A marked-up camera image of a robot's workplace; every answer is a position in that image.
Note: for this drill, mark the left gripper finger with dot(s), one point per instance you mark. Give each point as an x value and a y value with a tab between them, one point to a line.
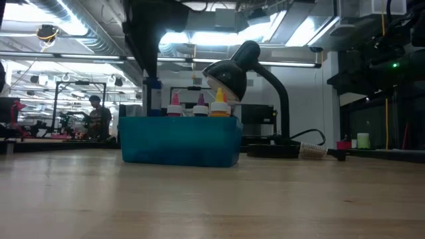
149	64

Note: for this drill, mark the blue cap food coloring bottle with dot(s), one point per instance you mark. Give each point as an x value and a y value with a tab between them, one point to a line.
154	98

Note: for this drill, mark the pink cap food coloring bottle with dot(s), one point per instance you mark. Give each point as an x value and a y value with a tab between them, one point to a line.
175	108

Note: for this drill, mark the purple cap food coloring bottle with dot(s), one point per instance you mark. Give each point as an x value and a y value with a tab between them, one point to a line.
201	108

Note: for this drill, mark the yellow cap food coloring bottle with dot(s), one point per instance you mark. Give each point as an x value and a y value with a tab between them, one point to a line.
219	106

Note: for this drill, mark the red cap food coloring bottle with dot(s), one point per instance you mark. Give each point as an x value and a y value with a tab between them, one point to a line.
225	98

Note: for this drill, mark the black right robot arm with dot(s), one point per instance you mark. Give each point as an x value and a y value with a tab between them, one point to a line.
382	56

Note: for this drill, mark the green cup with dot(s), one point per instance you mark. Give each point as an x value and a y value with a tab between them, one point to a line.
363	140

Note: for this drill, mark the ceiling tube light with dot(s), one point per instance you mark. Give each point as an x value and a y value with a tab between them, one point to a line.
89	56
289	64

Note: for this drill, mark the red plastic box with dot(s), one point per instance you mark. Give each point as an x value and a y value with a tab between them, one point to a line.
343	145

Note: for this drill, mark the person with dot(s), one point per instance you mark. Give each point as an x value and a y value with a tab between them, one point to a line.
99	116

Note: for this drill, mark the teal plastic bin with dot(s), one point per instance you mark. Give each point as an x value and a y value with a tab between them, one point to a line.
181	141

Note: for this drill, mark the black desk lamp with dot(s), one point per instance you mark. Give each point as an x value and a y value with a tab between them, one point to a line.
232	73

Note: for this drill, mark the black monitor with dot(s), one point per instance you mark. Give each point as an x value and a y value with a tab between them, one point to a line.
262	114

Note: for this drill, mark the black robot station frame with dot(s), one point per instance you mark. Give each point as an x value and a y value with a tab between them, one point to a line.
79	83

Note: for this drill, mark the black aluminium table frame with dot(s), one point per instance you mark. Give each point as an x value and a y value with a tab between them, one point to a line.
50	146

